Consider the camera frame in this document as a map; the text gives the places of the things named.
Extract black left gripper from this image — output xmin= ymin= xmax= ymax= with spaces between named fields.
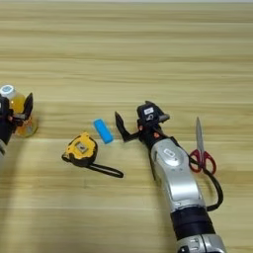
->
xmin=0 ymin=92 xmax=35 ymax=146

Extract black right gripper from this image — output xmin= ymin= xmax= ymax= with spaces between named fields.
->
xmin=115 ymin=102 xmax=172 ymax=151

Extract orange juice bottle white cap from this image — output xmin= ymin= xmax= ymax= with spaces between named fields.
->
xmin=0 ymin=84 xmax=39 ymax=138

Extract yellow black tape measure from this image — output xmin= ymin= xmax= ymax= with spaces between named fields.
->
xmin=61 ymin=131 xmax=126 ymax=179

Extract right gripper labelled black box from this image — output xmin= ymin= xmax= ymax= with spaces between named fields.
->
xmin=136 ymin=102 xmax=162 ymax=124

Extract blue rectangular block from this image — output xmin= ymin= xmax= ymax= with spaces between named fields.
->
xmin=92 ymin=118 xmax=115 ymax=145

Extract red handled scissors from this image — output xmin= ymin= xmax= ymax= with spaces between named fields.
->
xmin=188 ymin=117 xmax=217 ymax=176

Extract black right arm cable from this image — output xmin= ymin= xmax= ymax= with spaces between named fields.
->
xmin=187 ymin=154 xmax=224 ymax=212

